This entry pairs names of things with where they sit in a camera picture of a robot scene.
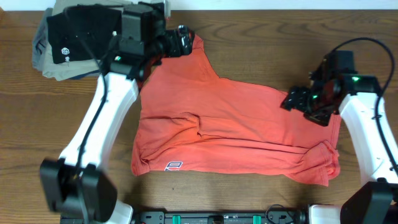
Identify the right black camera cable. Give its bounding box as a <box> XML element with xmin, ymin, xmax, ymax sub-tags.
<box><xmin>331</xmin><ymin>37</ymin><xmax>398</xmax><ymax>172</ymax></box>

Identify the folded grey garment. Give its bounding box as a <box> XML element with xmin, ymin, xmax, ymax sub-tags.
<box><xmin>32</xmin><ymin>7</ymin><xmax>53</xmax><ymax>72</ymax></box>

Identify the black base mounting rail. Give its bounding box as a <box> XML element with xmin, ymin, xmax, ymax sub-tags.
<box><xmin>129</xmin><ymin>208</ymin><xmax>308</xmax><ymax>224</ymax></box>

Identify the red-orange t-shirt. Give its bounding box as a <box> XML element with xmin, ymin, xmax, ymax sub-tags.
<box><xmin>131</xmin><ymin>37</ymin><xmax>341</xmax><ymax>186</ymax></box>

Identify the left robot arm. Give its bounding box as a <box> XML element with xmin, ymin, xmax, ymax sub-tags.
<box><xmin>39</xmin><ymin>1</ymin><xmax>195</xmax><ymax>223</ymax></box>

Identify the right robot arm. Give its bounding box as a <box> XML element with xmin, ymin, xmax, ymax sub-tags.
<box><xmin>281</xmin><ymin>50</ymin><xmax>397</xmax><ymax>223</ymax></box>

